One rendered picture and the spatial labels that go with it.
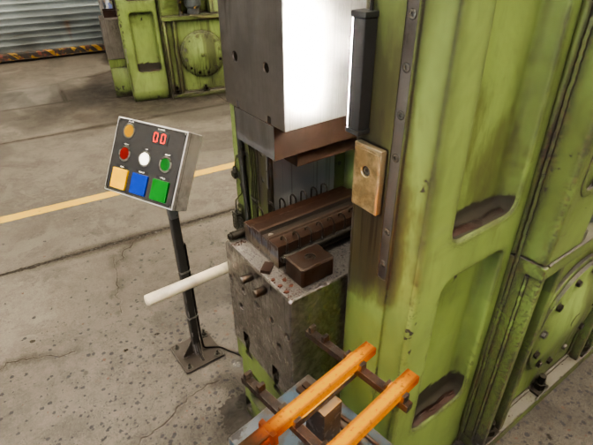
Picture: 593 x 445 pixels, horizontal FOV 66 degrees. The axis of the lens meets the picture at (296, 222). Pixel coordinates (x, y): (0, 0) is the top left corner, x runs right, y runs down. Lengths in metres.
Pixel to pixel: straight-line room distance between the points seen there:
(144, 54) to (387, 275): 5.22
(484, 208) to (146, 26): 5.19
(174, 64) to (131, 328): 4.05
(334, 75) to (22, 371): 2.08
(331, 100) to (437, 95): 0.33
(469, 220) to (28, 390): 2.07
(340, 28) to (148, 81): 5.07
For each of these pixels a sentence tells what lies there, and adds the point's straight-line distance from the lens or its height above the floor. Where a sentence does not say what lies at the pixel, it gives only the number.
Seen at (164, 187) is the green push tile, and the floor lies 1.03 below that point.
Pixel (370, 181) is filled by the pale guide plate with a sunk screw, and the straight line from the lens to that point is 1.12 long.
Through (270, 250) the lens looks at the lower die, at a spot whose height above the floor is 0.96.
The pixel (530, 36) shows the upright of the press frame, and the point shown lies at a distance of 1.25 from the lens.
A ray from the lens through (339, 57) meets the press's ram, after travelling 1.19.
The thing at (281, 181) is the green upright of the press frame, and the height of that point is 1.04.
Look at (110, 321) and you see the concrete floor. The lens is 2.73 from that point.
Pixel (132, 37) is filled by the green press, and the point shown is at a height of 0.74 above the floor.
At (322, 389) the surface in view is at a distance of 1.07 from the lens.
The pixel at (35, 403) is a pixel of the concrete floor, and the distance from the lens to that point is 2.50.
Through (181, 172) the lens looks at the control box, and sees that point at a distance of 1.65.
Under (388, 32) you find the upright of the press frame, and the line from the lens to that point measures 1.03.
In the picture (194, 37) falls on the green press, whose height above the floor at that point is 0.70.
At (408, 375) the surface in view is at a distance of 1.12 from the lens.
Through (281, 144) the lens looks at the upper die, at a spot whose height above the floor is 1.31.
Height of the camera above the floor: 1.78
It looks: 33 degrees down
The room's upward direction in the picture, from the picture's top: 1 degrees counter-clockwise
